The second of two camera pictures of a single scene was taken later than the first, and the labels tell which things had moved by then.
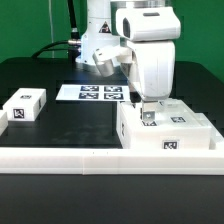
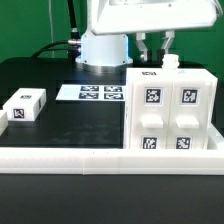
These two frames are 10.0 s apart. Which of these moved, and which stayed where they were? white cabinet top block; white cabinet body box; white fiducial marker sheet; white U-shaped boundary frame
Moved: white cabinet body box
Stayed: white fiducial marker sheet; white U-shaped boundary frame; white cabinet top block
